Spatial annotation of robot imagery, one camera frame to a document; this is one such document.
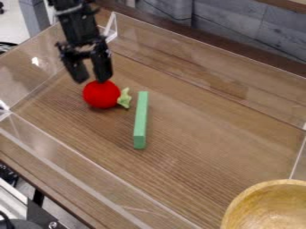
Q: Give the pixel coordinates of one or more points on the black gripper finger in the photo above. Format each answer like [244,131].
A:
[101,65]
[76,69]

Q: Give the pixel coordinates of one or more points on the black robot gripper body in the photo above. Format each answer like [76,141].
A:
[77,52]

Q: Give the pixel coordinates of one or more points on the red plush fruit green leaves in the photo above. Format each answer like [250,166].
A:
[105,95]

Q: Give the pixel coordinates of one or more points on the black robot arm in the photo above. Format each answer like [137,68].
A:
[84,42]

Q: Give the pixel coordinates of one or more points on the grey table leg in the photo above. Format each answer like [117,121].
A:
[34,16]

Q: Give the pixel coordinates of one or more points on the green rectangular block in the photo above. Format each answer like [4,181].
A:
[140,120]

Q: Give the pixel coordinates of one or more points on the wooden bowl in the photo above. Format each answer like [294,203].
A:
[270,205]

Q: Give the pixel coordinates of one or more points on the clear acrylic enclosure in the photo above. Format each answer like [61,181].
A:
[224,129]

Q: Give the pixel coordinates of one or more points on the black device with cable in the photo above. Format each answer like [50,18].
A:
[28,217]

